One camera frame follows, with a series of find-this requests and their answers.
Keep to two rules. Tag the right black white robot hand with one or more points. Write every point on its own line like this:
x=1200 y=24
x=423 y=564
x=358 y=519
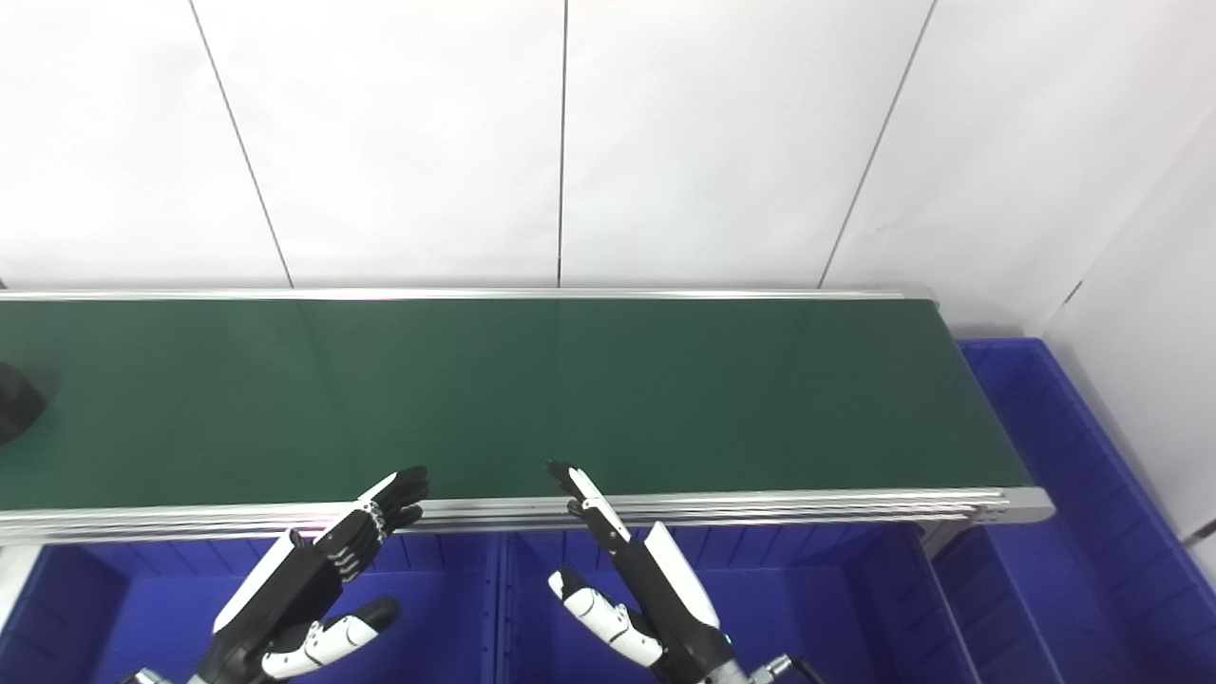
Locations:
x=670 y=598

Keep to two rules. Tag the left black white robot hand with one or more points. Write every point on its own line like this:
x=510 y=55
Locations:
x=285 y=584

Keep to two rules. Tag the black round plastic part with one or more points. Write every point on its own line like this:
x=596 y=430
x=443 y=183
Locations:
x=17 y=404

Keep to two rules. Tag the green conveyor belt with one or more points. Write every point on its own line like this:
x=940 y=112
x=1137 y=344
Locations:
x=570 y=399
x=807 y=505

